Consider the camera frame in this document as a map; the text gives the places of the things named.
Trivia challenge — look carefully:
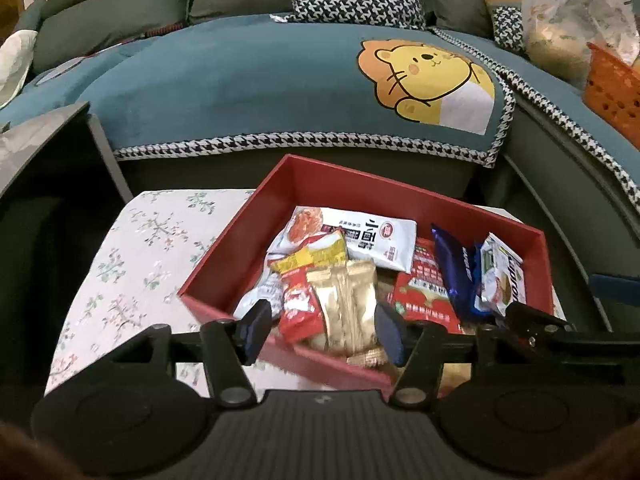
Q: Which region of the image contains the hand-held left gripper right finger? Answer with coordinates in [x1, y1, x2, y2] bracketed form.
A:
[372, 303, 517, 408]

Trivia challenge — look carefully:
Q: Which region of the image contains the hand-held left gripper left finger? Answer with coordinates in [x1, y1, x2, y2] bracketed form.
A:
[100, 299, 274, 409]

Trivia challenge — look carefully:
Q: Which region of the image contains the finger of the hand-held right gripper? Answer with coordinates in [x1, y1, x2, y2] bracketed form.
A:
[588, 274, 640, 307]
[504, 302, 577, 342]

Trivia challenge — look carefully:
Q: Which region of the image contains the small white printed packet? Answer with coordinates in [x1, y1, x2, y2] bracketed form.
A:
[232, 260, 286, 319]

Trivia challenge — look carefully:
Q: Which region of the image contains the red and yellow snack packet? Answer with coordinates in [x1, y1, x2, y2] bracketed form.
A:
[270, 227, 349, 345]

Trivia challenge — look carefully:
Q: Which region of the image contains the green and white wafer packet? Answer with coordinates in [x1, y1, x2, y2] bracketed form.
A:
[472, 232, 527, 317]

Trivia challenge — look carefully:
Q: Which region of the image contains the gold snack packet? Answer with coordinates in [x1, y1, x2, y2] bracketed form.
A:
[306, 259, 389, 369]

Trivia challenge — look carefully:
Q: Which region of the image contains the red printed snack packet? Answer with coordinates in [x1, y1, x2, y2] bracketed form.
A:
[392, 237, 466, 335]

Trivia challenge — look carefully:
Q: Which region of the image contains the blue wafer biscuit packet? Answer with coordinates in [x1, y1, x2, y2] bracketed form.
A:
[431, 223, 493, 312]

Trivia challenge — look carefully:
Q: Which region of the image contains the white red-picture snack packet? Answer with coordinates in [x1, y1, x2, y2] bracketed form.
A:
[265, 205, 418, 274]

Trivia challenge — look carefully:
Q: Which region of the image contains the red cardboard box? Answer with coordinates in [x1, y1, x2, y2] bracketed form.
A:
[177, 154, 556, 401]

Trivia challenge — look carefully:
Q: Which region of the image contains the floral tablecloth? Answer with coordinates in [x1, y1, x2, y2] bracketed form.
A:
[44, 187, 571, 397]

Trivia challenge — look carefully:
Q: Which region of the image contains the green sofa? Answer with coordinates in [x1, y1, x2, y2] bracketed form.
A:
[0, 0, 640, 341]

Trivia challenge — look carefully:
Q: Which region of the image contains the orange plastic basket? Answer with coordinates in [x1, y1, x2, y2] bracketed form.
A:
[584, 42, 640, 149]

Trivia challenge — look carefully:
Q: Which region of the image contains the plain teal sofa cover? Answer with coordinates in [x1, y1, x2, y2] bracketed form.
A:
[435, 27, 640, 202]

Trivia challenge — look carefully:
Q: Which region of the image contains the teal lion print sofa cover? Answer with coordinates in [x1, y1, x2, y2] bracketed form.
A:
[0, 12, 516, 169]

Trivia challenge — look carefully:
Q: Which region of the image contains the translucent plastic bag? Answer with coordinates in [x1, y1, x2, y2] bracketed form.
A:
[520, 0, 640, 92]

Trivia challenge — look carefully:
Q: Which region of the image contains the dark grey side table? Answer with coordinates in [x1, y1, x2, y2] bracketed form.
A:
[0, 102, 135, 211]

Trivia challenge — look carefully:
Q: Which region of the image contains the white patterned cloth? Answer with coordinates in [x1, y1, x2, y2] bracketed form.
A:
[0, 30, 39, 109]

